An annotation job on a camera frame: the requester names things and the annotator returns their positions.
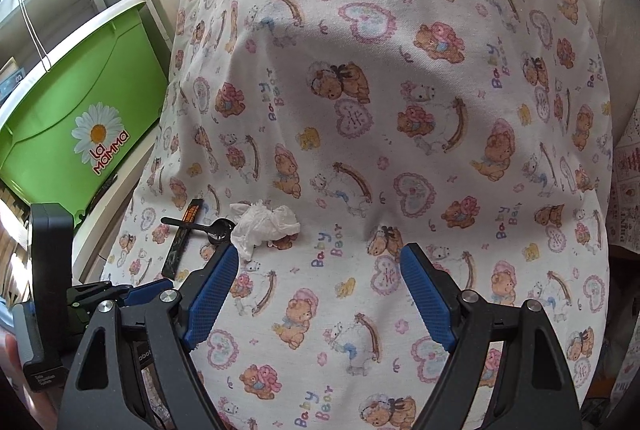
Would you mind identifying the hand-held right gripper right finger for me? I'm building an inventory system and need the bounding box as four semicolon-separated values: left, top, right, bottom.
400;244;583;430

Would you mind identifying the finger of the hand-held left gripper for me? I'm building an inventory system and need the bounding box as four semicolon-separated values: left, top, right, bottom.
67;279;177;311

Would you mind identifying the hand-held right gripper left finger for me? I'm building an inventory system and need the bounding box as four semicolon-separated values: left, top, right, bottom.
60;244;241;430

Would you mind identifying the white tissue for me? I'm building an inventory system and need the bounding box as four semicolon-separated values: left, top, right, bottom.
229;201;302;259

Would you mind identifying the person's left hand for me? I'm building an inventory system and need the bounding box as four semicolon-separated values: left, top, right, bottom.
0;330;25;378

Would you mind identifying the pile of wooden slats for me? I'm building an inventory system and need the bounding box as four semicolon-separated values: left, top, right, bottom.
0;195;36;311

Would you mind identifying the black stick packet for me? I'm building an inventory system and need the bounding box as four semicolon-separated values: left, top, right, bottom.
161;199;205;281

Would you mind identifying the black plastic spoon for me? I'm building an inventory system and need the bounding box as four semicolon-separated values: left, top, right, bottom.
161;216;236;245

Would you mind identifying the green plastic storage box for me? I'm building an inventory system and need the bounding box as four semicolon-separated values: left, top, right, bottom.
0;0;173;228

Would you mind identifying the stack of books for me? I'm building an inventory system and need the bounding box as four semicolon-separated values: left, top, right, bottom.
0;58;27;97

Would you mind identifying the pink-printed patchwork cloth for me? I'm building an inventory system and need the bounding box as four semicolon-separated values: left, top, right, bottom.
590;105;640;430

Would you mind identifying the bear-printed white sheet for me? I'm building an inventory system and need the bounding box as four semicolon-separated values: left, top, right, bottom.
102;0;618;430

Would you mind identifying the white hanging cord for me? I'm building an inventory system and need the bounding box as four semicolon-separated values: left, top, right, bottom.
15;0;51;71

